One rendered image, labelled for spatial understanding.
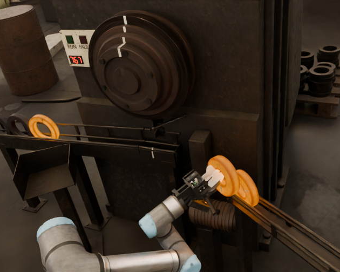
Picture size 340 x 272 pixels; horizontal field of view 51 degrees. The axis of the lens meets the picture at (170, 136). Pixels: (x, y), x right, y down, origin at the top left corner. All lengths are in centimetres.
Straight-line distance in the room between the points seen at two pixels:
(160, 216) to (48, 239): 36
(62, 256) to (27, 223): 164
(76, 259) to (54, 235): 11
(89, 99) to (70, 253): 107
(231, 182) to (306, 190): 128
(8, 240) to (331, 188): 212
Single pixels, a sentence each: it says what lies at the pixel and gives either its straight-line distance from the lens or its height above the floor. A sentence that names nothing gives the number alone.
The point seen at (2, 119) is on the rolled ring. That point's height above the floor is 74.
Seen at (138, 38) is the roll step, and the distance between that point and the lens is 142.
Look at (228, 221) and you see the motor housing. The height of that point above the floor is 51.
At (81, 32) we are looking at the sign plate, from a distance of 179.
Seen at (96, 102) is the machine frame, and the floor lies 87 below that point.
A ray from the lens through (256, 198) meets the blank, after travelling 143.
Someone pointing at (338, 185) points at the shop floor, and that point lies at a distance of 259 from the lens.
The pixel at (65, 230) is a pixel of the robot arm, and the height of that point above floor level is 94.
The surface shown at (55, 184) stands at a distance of 189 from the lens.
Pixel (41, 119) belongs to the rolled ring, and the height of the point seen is 78.
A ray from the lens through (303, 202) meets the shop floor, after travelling 244.
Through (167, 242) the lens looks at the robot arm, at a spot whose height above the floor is 72.
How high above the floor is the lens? 171
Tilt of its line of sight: 34 degrees down
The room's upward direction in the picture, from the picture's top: 10 degrees counter-clockwise
